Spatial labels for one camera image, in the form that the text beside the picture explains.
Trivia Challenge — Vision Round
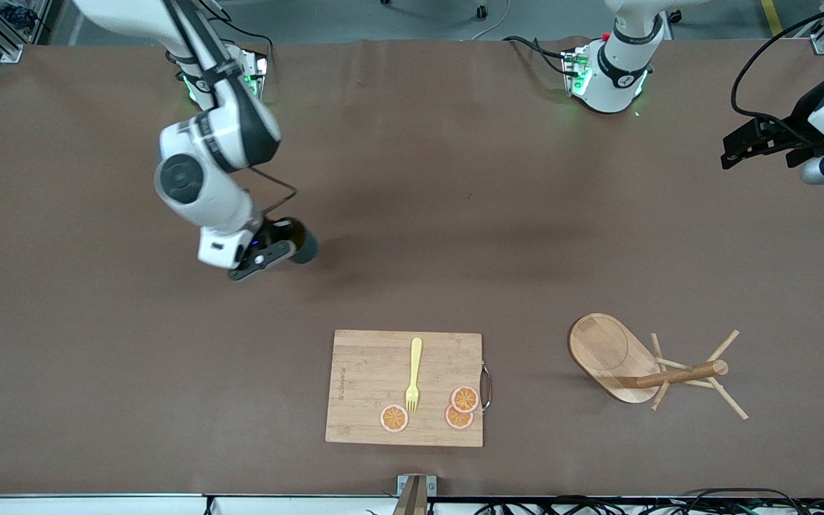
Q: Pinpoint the blue cup yellow inside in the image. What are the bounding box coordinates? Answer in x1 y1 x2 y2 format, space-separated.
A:
285 218 319 265

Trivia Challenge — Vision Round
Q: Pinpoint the wooden cup rack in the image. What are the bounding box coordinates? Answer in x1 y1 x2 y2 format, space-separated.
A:
568 313 750 421

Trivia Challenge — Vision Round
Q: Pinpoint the bamboo cutting board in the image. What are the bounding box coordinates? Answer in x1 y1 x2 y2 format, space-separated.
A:
325 329 484 448

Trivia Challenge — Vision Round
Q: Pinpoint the yellow plastic fork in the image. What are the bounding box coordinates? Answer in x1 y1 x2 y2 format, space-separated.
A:
405 338 423 414

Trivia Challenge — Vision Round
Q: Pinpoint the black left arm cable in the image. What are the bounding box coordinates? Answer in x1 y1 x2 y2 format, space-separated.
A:
731 0 824 128

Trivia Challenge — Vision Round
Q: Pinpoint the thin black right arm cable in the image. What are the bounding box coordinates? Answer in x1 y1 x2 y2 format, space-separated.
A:
247 166 298 219

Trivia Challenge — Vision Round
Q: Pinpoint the black base cable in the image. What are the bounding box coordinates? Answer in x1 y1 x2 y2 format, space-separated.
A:
504 34 572 76
201 0 274 62

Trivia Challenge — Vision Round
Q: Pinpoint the metal table edge bracket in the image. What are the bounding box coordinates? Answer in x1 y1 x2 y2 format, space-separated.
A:
396 474 438 515

